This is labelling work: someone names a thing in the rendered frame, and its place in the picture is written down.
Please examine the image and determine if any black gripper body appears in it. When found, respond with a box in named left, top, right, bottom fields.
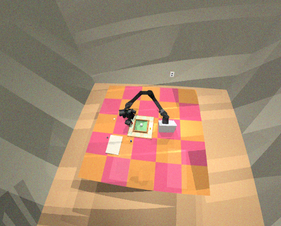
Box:
left=125, top=110, right=136, bottom=125

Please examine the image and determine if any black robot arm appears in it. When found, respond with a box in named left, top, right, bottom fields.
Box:
left=119, top=90, right=169, bottom=124

